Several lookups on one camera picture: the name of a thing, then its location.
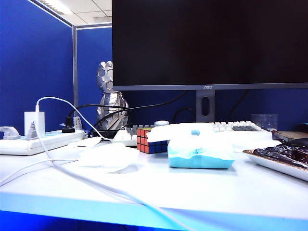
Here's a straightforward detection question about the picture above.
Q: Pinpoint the sky blue wet wipes packet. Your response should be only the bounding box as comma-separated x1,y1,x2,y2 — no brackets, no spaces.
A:
167,137,235,169

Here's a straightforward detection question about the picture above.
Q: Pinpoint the clear plastic cup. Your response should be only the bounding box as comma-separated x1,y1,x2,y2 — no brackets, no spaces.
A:
251,113,279,131

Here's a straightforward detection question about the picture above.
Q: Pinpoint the black looped cable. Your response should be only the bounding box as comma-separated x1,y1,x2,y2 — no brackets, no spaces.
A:
172,107,196,124

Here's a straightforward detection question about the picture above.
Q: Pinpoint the large grey plug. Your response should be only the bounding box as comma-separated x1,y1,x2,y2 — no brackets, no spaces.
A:
0,126,21,141

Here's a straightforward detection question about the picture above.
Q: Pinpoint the white charging cable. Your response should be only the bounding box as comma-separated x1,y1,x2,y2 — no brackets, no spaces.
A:
0,96,193,231

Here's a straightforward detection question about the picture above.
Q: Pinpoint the silver faceted figurine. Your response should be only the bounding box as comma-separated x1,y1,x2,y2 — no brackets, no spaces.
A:
96,60,129,132

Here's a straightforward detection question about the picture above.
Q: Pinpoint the black computer mouse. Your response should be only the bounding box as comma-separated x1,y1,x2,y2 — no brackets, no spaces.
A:
282,138,308,148

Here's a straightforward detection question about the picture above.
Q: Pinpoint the white charger adapter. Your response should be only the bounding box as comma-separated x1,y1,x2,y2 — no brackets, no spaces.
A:
24,110,46,136

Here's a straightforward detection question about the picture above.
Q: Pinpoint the black AOC computer monitor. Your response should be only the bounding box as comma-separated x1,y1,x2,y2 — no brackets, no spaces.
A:
111,0,308,91

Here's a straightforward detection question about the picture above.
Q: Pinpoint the thin black hanging cable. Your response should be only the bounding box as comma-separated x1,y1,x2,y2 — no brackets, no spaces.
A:
229,90,249,116

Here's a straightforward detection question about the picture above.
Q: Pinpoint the small grey plug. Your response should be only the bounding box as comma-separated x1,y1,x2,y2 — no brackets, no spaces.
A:
26,121,38,141

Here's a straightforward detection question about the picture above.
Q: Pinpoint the grey monitor stand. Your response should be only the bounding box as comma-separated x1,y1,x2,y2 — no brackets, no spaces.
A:
195,90,216,123

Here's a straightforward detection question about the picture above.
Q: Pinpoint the white power strip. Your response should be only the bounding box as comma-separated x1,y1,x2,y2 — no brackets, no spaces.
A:
0,129,86,156

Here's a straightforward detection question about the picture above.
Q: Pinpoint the white wet wipe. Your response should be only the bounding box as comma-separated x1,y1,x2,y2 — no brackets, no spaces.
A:
78,142,141,174

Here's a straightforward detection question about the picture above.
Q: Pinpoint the white plate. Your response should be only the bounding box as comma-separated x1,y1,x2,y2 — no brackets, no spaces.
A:
242,149,308,182

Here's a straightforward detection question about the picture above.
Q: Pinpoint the aluminium partition post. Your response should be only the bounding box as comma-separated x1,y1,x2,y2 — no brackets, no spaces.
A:
71,24,79,107

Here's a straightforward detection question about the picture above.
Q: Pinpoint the brown flat box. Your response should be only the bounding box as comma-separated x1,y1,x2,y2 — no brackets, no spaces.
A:
271,129,308,142

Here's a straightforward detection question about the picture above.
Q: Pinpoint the white and grey keyboard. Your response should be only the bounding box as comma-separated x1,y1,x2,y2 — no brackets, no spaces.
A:
112,121,272,147

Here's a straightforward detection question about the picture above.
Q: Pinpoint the white tissue packet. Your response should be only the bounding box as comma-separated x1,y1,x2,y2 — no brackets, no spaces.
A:
146,122,216,144

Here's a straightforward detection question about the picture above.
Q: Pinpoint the black monitor power cable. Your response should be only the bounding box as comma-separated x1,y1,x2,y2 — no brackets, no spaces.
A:
90,90,189,138

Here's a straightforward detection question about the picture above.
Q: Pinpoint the colourful Rubik's cube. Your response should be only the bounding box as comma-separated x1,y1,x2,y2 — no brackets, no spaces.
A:
136,128,168,154

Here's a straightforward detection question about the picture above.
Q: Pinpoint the white cloth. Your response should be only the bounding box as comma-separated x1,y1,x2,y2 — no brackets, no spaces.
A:
216,131,282,152

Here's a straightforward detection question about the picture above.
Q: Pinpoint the crumpled white paper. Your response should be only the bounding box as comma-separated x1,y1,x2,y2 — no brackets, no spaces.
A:
67,137,103,148

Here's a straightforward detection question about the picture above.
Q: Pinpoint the black plug with cable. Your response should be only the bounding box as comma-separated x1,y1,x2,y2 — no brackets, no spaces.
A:
61,103,129,134

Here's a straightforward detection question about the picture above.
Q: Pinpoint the dark glossy food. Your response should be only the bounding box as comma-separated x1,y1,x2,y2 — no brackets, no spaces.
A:
253,145,308,170

